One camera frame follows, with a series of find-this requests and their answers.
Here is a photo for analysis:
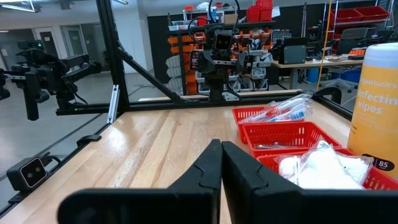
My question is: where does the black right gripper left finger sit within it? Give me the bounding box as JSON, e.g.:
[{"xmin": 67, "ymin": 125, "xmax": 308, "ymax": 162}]
[{"xmin": 57, "ymin": 138, "xmax": 223, "ymax": 224}]

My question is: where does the yellow hanging cord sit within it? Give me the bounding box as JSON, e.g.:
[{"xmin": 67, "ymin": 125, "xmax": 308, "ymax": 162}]
[{"xmin": 315, "ymin": 0, "xmax": 334, "ymax": 91}]

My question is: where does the blue and white toothbrush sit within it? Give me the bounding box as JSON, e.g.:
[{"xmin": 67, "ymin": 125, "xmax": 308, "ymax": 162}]
[{"xmin": 270, "ymin": 107, "xmax": 315, "ymax": 123}]

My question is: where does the cotton balls clear bag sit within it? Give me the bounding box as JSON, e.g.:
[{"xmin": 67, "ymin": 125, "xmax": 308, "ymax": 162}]
[{"xmin": 337, "ymin": 154, "xmax": 374, "ymax": 186}]

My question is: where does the labelled vanity pack bag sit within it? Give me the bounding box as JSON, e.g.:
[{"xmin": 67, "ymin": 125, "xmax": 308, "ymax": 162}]
[{"xmin": 294, "ymin": 136, "xmax": 364, "ymax": 190}]

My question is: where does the shelf with orange bins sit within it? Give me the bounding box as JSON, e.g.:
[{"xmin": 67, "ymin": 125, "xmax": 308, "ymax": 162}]
[{"xmin": 164, "ymin": 12, "xmax": 274, "ymax": 96}]

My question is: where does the wooden workbench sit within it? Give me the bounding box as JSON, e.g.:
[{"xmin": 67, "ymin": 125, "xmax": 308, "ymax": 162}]
[{"xmin": 271, "ymin": 57, "xmax": 364, "ymax": 91}]

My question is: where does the red and white toothbrush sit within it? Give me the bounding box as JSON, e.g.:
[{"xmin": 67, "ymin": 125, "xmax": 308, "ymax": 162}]
[
  {"xmin": 241, "ymin": 105, "xmax": 290, "ymax": 124},
  {"xmin": 267, "ymin": 92, "xmax": 314, "ymax": 110}
]

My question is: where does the red storage bin stack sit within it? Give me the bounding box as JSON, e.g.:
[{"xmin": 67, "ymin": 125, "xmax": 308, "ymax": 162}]
[{"xmin": 245, "ymin": 0, "xmax": 274, "ymax": 23}]

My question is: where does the grey equipment case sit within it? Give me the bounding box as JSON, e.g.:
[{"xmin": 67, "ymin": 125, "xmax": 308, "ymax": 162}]
[{"xmin": 278, "ymin": 36, "xmax": 309, "ymax": 65}]

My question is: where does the black table clamp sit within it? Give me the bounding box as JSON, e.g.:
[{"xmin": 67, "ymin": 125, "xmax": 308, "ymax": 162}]
[{"xmin": 76, "ymin": 133, "xmax": 103, "ymax": 147}]

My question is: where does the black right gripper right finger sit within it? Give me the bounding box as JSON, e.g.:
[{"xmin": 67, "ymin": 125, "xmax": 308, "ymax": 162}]
[{"xmin": 221, "ymin": 141, "xmax": 398, "ymax": 224}]

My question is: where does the silver aluminium bar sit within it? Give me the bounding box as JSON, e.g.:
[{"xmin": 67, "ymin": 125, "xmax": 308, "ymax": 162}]
[{"xmin": 106, "ymin": 83, "xmax": 121, "ymax": 124}]

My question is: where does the black table-level camera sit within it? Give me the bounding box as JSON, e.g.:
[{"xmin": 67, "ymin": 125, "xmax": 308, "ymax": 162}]
[{"xmin": 5, "ymin": 154, "xmax": 53, "ymax": 193}]

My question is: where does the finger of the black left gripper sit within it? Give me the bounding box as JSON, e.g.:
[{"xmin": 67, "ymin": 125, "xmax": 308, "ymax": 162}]
[
  {"xmin": 197, "ymin": 57, "xmax": 216, "ymax": 75},
  {"xmin": 236, "ymin": 54, "xmax": 252, "ymax": 75}
]

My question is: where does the wire rack with red bins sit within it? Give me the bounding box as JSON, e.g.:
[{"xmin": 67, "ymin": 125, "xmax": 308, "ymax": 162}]
[{"xmin": 323, "ymin": 0, "xmax": 392, "ymax": 41}]

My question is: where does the cotton swabs and balls bag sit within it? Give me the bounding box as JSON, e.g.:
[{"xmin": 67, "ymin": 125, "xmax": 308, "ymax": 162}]
[{"xmin": 275, "ymin": 154, "xmax": 302, "ymax": 184}]

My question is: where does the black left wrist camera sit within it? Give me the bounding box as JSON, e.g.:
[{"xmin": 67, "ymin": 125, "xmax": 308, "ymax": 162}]
[{"xmin": 213, "ymin": 29, "xmax": 234, "ymax": 51}]

